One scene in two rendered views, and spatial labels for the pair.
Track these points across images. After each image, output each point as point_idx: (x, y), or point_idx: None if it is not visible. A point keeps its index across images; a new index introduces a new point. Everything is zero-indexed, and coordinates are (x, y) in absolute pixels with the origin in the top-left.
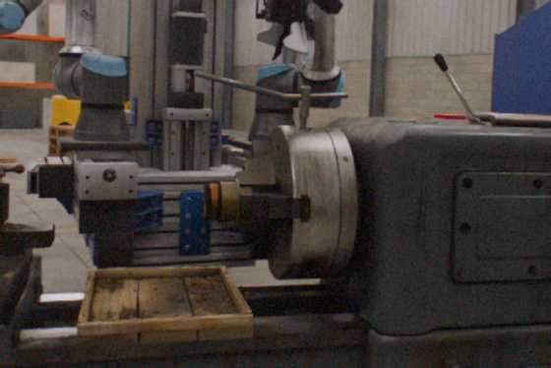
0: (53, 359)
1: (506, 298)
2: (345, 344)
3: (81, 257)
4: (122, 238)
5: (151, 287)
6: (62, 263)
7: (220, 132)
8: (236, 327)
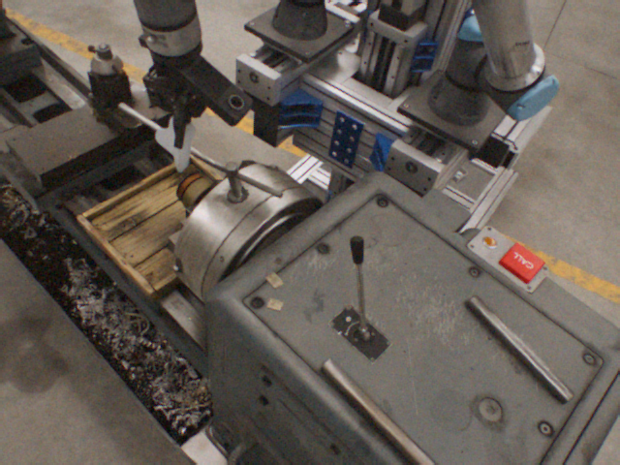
0: (77, 221)
1: (300, 461)
2: None
3: (568, 1)
4: (269, 125)
5: None
6: (544, 1)
7: (438, 56)
8: (143, 290)
